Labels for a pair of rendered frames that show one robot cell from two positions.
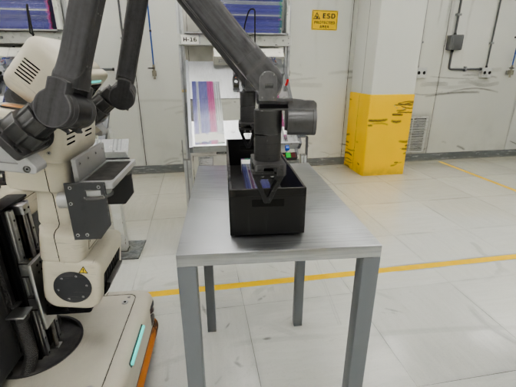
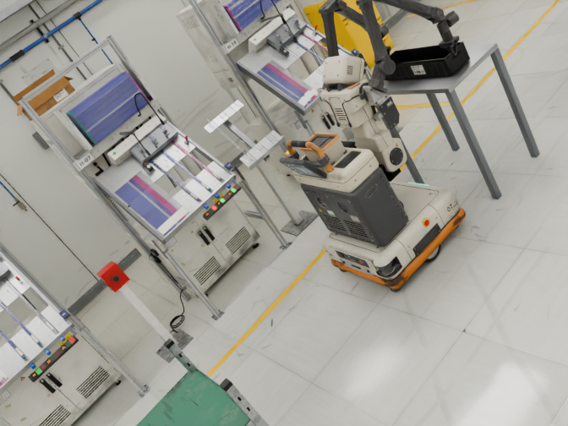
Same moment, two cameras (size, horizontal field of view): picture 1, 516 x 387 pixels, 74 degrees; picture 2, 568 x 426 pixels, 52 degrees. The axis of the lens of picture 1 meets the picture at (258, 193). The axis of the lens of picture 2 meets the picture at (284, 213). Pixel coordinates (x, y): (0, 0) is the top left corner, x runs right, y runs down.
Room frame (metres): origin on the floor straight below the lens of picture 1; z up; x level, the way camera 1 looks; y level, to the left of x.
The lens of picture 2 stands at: (-1.89, 1.97, 2.11)
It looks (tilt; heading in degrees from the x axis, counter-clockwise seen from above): 26 degrees down; 346
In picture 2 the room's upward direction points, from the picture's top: 34 degrees counter-clockwise
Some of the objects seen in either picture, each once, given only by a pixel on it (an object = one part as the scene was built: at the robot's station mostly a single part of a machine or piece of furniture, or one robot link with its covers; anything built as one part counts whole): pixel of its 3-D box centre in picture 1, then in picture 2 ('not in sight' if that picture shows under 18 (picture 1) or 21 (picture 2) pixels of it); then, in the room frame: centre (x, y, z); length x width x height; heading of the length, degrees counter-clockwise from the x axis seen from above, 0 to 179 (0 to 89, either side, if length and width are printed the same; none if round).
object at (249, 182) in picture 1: (256, 183); not in sight; (0.99, 0.01, 0.83); 0.51 x 0.07 x 0.03; 6
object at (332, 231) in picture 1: (262, 300); (452, 122); (1.00, -0.02, 0.40); 0.70 x 0.45 x 0.80; 6
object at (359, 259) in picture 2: not in sight; (352, 257); (0.87, 1.08, 0.23); 0.41 x 0.02 x 0.08; 6
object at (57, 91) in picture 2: not in sight; (57, 84); (2.62, 1.68, 1.82); 0.68 x 0.30 x 0.20; 100
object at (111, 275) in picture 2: not in sight; (141, 308); (1.87, 2.23, 0.39); 0.24 x 0.24 x 0.78; 10
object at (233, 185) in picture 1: (256, 175); (421, 62); (0.99, 0.01, 0.86); 0.57 x 0.17 x 0.11; 6
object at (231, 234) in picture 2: not in sight; (193, 237); (2.45, 1.60, 0.31); 0.70 x 0.65 x 0.62; 100
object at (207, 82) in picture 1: (240, 142); (304, 95); (2.53, 0.13, 0.65); 1.01 x 0.73 x 1.29; 10
